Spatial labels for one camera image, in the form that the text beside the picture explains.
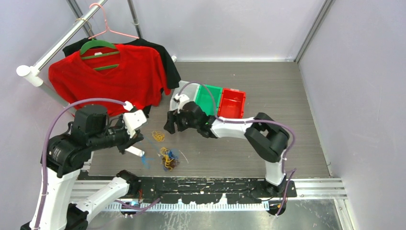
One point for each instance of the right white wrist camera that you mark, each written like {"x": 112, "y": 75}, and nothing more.
{"x": 180, "y": 100}

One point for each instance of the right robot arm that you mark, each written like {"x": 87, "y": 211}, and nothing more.
{"x": 268, "y": 138}

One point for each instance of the red t-shirt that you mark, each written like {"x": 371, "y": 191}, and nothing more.
{"x": 135, "y": 74}

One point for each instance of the green clothes hanger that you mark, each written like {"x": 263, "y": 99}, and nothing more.
{"x": 97, "y": 43}

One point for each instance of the pink wire hanger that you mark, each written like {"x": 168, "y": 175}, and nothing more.
{"x": 107, "y": 28}

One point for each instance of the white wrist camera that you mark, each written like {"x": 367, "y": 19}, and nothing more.
{"x": 134, "y": 120}
{"x": 180, "y": 100}

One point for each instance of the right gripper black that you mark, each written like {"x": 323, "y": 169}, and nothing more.
{"x": 169, "y": 126}

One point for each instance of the white plastic bin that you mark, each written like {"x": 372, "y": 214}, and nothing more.
{"x": 191, "y": 91}

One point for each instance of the black t-shirt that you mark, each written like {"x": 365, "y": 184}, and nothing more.
{"x": 173, "y": 76}

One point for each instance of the red plastic bin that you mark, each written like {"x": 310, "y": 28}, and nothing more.
{"x": 232, "y": 103}

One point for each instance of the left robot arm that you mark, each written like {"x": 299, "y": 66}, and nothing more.
{"x": 65, "y": 156}

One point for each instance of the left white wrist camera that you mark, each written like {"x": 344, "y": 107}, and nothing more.
{"x": 134, "y": 120}

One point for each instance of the green plastic bin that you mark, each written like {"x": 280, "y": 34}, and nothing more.
{"x": 204, "y": 100}

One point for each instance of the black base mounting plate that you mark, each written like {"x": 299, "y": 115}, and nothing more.
{"x": 199, "y": 190}

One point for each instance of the white slotted cable duct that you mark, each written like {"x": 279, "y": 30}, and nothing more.
{"x": 210, "y": 207}

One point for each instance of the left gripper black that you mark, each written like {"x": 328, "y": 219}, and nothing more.
{"x": 138, "y": 136}

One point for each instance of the white clothes rack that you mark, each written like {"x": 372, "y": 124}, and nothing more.
{"x": 37, "y": 73}

